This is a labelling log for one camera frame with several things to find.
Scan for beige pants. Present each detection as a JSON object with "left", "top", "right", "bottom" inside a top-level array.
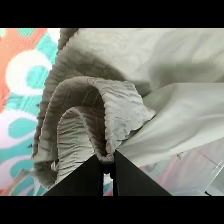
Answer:
[{"left": 31, "top": 28, "right": 224, "bottom": 194}]

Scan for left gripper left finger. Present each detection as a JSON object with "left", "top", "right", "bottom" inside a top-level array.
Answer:
[{"left": 43, "top": 154, "right": 104, "bottom": 197}]

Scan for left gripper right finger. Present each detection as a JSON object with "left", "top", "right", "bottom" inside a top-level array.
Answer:
[{"left": 112, "top": 149, "right": 172, "bottom": 197}]

